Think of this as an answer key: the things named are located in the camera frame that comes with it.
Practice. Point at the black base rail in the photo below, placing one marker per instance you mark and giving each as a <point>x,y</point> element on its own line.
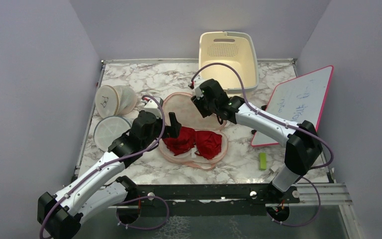
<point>206,200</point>

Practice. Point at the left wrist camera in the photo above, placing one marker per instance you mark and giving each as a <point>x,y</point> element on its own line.
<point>151,106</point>

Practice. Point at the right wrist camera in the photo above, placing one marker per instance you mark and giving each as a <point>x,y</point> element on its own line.
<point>195,86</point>

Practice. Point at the pink framed whiteboard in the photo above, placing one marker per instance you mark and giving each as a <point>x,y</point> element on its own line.
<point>302,98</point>

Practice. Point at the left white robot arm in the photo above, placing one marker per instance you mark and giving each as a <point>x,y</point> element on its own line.
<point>63,213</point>

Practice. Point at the beige round mesh bag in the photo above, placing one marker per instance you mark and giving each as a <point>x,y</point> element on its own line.
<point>115,100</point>

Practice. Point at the cream plastic laundry basket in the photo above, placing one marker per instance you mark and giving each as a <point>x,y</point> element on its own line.
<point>235,49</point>

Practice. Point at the peach floral mesh laundry bag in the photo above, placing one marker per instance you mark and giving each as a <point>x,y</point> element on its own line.
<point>187,114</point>

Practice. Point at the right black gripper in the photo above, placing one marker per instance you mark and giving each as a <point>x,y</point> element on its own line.
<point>198,103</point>

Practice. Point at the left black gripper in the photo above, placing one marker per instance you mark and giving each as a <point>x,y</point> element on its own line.
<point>172,131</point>

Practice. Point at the green marker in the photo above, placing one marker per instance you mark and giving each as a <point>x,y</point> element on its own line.
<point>263,161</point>

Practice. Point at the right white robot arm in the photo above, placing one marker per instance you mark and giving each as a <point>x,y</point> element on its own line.
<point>300,140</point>

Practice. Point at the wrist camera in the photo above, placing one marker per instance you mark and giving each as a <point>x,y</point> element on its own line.
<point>151,106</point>
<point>195,86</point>

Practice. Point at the red bra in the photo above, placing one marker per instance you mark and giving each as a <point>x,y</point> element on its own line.
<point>208,144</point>

